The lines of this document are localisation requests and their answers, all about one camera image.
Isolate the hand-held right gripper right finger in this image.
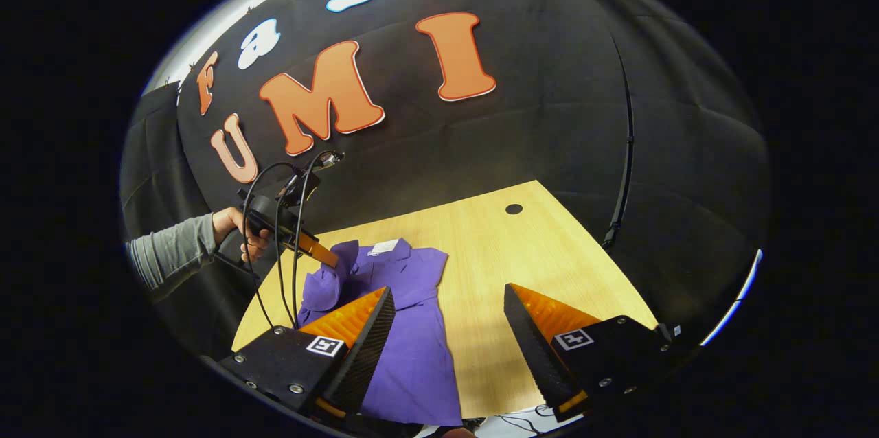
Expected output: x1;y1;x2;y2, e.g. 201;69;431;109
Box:
503;283;677;424

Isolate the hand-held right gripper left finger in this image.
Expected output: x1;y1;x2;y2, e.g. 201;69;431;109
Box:
218;286;397;425

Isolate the purple ribbed garment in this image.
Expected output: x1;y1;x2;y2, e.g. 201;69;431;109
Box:
297;238;464;427

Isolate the black backdrop stand pole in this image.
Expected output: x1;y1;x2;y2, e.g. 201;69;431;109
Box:
602;33;635;250

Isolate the black cable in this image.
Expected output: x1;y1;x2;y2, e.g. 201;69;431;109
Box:
288;150;332;329
240;162;303;329

